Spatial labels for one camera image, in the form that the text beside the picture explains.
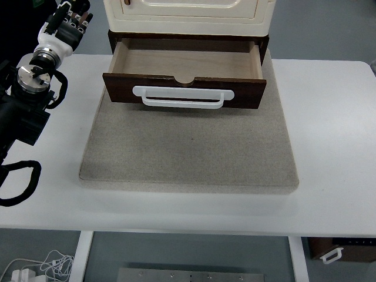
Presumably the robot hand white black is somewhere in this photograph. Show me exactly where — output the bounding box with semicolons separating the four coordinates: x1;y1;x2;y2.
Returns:
37;0;94;58

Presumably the brown drawer with white handle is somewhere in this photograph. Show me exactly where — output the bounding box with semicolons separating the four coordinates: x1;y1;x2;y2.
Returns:
102;37;267;110

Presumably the beige felt pad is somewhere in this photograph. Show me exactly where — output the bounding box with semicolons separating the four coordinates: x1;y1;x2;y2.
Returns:
78;48;300;196

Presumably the white table leg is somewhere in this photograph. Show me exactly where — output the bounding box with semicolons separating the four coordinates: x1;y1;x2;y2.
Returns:
287;236;310;282
69;231;95;282

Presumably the white power adapter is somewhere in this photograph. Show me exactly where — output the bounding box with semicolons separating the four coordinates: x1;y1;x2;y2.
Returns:
11;268;38;282

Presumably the grey metal plate with screws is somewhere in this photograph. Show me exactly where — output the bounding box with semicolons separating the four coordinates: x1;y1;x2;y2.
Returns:
116;267;267;282

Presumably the black table control panel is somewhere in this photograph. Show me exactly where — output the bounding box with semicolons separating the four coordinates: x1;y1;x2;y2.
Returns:
331;237;376;246

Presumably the white cable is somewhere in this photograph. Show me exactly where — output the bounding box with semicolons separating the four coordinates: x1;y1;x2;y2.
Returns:
0;249;75;282

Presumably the spare brown drawer white handle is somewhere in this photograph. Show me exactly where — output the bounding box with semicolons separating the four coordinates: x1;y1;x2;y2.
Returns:
308;237;376;264

